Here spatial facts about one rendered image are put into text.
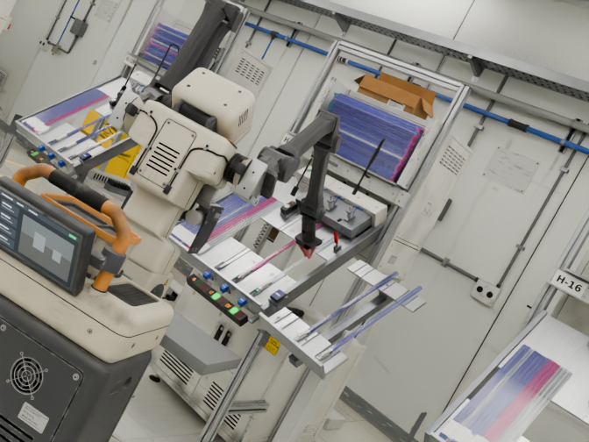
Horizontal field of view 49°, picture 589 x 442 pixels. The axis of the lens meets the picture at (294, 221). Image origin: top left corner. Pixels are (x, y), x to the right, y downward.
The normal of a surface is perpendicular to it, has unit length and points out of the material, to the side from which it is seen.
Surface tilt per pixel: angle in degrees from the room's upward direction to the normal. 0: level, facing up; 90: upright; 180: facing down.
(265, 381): 90
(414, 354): 90
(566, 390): 44
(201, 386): 90
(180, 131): 82
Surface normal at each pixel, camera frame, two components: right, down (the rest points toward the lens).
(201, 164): -0.16, -0.15
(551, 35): -0.54, -0.22
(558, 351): -0.05, -0.78
